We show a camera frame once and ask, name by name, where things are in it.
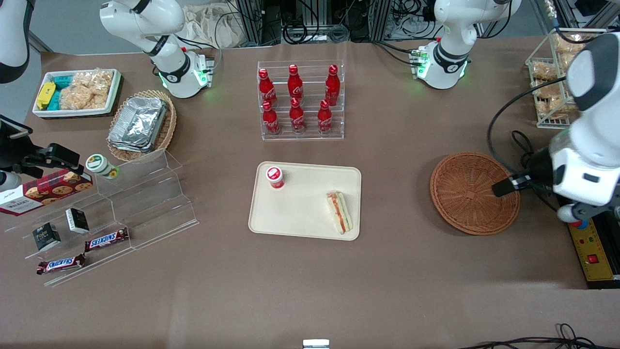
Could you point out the oval light wicker basket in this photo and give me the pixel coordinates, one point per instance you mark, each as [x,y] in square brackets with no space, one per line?
[169,126]

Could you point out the black machine with yellow panel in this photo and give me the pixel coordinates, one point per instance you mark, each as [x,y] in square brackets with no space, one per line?
[593,271]

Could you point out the Snickers chocolate bar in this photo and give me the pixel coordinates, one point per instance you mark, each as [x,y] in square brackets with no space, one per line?
[106,240]
[60,264]

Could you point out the small red yogurt cup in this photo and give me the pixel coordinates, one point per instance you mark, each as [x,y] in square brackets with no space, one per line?
[274,177]

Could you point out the clear bag of fried snacks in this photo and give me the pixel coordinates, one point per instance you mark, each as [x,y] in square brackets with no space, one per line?
[564,43]
[550,99]
[543,71]

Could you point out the beige plastic serving tray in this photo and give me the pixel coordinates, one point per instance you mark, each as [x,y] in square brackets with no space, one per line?
[300,208]

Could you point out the red cola bottle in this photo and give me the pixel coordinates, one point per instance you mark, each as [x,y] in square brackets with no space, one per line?
[267,89]
[271,121]
[294,85]
[297,118]
[324,120]
[332,87]

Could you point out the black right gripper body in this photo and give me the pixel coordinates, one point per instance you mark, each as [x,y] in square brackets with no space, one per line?
[15,154]

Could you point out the white rectangular plastic bin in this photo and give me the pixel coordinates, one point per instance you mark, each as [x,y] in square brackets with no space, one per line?
[41,112]

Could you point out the clear acrylic stepped stand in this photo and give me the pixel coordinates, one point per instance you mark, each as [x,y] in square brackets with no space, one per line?
[155,208]

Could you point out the red tartan cookie box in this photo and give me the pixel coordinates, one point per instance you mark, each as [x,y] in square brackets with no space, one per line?
[43,191]

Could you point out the teal snack packet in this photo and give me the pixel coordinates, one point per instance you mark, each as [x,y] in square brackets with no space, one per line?
[55,101]
[63,81]

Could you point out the green lidded yogurt jar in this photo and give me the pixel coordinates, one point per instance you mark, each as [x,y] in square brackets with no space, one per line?
[99,164]

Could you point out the triangular sandwich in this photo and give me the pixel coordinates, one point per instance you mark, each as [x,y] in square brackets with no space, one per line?
[340,213]

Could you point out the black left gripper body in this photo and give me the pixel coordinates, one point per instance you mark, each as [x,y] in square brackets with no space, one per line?
[538,172]

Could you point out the round brown wicker basket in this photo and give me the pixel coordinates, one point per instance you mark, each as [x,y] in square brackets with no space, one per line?
[465,194]

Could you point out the red rocker switch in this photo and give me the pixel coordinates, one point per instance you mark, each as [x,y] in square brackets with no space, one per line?
[593,259]

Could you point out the beige cloth bag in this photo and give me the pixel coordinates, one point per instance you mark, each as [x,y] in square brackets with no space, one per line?
[213,26]

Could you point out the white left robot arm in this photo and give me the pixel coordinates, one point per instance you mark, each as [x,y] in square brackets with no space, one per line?
[591,160]

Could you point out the yellow snack packet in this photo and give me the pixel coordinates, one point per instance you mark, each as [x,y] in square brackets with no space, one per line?
[45,94]

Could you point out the aluminium frame post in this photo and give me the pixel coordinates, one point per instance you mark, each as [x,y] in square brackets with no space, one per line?
[251,19]
[381,19]

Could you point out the clear bag of rice crackers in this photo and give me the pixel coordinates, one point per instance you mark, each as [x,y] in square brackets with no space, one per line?
[87,89]

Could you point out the red emergency stop button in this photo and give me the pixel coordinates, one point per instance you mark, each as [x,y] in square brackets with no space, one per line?
[582,224]

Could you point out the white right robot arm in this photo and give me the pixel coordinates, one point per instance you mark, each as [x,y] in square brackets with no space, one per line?
[169,63]

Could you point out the clear acrylic bottle rack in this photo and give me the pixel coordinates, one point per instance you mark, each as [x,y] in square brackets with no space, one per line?
[310,135]

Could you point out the aluminium foil container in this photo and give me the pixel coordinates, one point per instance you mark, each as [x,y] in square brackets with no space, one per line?
[138,123]

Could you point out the small black box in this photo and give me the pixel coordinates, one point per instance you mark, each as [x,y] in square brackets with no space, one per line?
[77,220]
[46,236]

